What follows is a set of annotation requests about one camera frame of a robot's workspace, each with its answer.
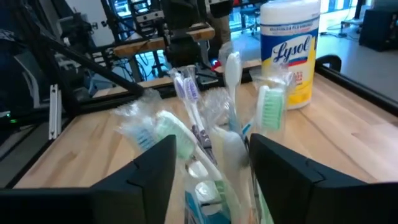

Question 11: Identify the white metal bar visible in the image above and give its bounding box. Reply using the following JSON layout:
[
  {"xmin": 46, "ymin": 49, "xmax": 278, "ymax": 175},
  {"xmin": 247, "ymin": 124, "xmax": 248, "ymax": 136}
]
[{"xmin": 49, "ymin": 83, "xmax": 62, "ymax": 141}]

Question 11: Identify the Lysol wipes canister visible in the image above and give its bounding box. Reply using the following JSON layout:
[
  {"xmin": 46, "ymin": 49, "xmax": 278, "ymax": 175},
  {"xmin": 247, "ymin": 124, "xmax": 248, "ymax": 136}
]
[{"xmin": 259, "ymin": 0, "xmax": 322, "ymax": 111}]

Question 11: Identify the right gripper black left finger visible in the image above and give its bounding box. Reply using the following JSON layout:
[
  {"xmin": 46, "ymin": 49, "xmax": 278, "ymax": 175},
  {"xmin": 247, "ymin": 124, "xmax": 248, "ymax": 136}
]
[{"xmin": 0, "ymin": 134, "xmax": 178, "ymax": 224}]

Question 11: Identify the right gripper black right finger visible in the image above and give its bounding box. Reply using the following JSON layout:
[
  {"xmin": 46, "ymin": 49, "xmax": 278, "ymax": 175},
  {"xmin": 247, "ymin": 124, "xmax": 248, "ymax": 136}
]
[{"xmin": 249, "ymin": 133, "xmax": 398, "ymax": 224}]

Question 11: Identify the person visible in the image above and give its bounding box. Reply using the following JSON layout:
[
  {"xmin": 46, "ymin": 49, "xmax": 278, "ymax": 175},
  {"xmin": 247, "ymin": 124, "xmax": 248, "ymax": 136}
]
[{"xmin": 203, "ymin": 0, "xmax": 234, "ymax": 46}]

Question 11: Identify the wooden background table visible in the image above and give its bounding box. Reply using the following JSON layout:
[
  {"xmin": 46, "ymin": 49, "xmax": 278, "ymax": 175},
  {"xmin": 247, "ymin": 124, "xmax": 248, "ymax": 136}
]
[{"xmin": 113, "ymin": 26, "xmax": 216, "ymax": 58}]

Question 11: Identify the grey office chair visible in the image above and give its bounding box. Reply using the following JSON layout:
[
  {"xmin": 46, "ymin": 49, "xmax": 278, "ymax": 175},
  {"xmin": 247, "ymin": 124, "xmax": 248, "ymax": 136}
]
[{"xmin": 0, "ymin": 29, "xmax": 43, "ymax": 118}]

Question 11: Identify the black computer tower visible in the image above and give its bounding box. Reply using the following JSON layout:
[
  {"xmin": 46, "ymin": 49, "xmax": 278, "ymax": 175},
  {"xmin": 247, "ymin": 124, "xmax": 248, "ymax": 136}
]
[{"xmin": 359, "ymin": 6, "xmax": 398, "ymax": 53}]

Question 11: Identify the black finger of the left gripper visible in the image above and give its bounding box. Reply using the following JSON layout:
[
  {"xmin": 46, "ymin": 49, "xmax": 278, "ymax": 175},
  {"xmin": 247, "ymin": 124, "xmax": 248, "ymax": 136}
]
[
  {"xmin": 183, "ymin": 35, "xmax": 201, "ymax": 67},
  {"xmin": 165, "ymin": 35, "xmax": 185, "ymax": 68}
]

